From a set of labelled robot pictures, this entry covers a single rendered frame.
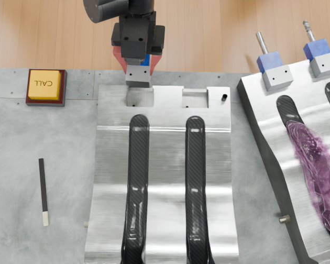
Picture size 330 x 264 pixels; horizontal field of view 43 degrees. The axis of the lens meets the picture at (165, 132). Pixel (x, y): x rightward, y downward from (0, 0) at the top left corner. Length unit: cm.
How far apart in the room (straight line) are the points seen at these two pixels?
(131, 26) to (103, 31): 24
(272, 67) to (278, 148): 17
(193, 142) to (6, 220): 41
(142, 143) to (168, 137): 5
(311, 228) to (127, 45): 47
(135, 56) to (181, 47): 25
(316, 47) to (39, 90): 59
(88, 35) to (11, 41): 17
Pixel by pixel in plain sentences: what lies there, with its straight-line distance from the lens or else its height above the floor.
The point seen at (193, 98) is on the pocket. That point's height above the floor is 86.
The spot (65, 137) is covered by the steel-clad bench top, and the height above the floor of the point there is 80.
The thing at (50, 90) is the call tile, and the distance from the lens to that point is 91.
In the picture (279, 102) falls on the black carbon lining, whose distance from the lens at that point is 90.
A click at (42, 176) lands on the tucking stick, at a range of 90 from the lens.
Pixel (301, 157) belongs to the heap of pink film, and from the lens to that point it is 82.
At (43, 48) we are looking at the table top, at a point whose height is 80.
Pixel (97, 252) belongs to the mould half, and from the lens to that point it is 74.
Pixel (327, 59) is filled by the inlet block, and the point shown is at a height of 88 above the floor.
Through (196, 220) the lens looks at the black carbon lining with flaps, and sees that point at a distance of 77.
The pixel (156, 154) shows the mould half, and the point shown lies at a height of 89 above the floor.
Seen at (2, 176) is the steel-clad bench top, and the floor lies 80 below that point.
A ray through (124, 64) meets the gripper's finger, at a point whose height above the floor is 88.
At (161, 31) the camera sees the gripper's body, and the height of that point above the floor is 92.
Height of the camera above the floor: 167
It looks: 75 degrees down
